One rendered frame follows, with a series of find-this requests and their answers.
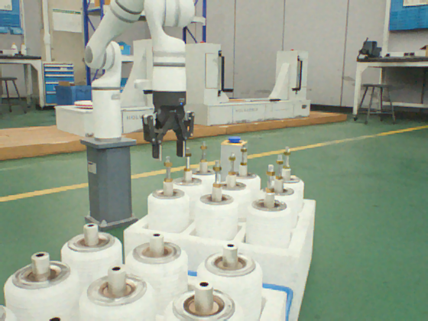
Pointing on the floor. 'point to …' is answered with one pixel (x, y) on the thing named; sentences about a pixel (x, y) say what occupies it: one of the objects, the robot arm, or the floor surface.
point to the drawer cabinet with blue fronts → (50, 72)
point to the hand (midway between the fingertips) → (169, 153)
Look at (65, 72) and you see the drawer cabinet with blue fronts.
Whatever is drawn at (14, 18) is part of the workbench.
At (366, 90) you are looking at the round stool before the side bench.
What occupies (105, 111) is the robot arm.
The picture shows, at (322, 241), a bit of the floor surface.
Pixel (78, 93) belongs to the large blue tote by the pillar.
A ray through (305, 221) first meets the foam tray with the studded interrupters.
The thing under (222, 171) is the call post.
